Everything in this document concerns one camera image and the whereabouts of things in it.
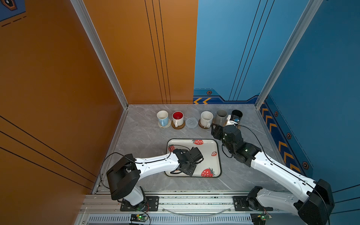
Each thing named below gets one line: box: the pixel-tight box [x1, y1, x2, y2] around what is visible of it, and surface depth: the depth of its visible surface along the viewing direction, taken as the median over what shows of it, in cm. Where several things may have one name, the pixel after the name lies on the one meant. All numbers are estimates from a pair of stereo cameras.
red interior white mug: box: [172, 110, 185, 128], surface depth 104 cm
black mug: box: [231, 109, 244, 121], surface depth 104 cm
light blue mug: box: [156, 110, 169, 127], surface depth 102 cm
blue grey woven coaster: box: [185, 117, 199, 129], surface depth 111 cm
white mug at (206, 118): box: [200, 110, 214, 128], surface depth 103 cm
